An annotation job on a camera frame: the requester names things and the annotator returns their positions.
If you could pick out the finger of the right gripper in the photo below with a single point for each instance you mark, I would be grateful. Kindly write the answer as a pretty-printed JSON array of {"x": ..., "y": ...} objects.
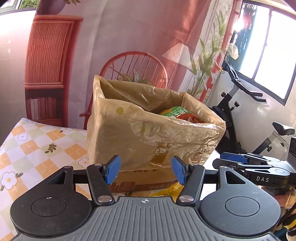
[
  {"x": 262, "y": 169},
  {"x": 231, "y": 159}
]

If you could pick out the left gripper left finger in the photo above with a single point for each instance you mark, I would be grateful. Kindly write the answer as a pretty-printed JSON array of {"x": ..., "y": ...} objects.
[{"x": 100, "y": 177}]

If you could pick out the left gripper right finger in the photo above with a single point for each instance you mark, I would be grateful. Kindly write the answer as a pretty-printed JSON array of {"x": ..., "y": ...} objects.
[{"x": 191, "y": 177}]

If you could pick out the large yellow chip bag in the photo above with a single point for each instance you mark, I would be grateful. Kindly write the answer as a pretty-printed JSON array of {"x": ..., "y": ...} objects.
[{"x": 172, "y": 191}]

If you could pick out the person's right hand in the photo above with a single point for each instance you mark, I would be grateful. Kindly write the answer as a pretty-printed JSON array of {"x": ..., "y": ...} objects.
[{"x": 284, "y": 201}]

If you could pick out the black exercise bike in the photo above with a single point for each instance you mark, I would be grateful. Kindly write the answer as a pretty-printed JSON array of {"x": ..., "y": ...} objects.
[{"x": 255, "y": 122}]

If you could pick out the green orange snack bag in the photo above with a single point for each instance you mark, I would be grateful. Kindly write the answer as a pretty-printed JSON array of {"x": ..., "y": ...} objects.
[{"x": 181, "y": 113}]

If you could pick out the cardboard box with plastic liner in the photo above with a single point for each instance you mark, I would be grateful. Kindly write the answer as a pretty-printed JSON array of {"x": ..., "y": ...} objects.
[{"x": 125, "y": 121}]

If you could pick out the checkered floral tablecloth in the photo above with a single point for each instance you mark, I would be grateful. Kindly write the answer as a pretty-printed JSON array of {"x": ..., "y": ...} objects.
[{"x": 32, "y": 152}]

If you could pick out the printed room backdrop cloth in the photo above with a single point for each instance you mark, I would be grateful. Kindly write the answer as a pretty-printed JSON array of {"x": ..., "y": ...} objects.
[{"x": 179, "y": 45}]

